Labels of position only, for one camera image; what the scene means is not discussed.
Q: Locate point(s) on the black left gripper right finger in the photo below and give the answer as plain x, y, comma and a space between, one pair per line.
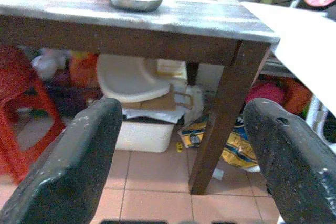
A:
294, 161

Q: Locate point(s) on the white flat panel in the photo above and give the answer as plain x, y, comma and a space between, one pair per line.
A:
302, 45

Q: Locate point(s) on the white paper scrap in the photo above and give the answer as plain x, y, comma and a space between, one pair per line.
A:
217, 173

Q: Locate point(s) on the small yellow toy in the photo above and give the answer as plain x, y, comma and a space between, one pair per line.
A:
179, 147

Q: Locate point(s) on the red plastic stool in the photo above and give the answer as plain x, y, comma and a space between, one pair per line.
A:
23, 111

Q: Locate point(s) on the brown cardboard piece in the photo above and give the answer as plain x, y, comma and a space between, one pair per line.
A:
168, 102

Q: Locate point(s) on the white plastic storage bin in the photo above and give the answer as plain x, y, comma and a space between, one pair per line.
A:
147, 136

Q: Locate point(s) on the white plastic seat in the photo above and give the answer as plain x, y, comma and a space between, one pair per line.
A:
128, 79

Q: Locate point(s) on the dark brown wooden table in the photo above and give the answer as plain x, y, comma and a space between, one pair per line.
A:
168, 24

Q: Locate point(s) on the orange bag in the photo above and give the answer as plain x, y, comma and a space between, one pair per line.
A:
84, 69

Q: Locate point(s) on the yellow blue printed bag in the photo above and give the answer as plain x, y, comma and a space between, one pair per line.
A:
236, 145

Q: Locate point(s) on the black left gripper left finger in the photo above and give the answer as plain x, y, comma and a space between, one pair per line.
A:
65, 166

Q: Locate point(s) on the magenta fuzzy object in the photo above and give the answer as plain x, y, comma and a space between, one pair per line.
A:
265, 93

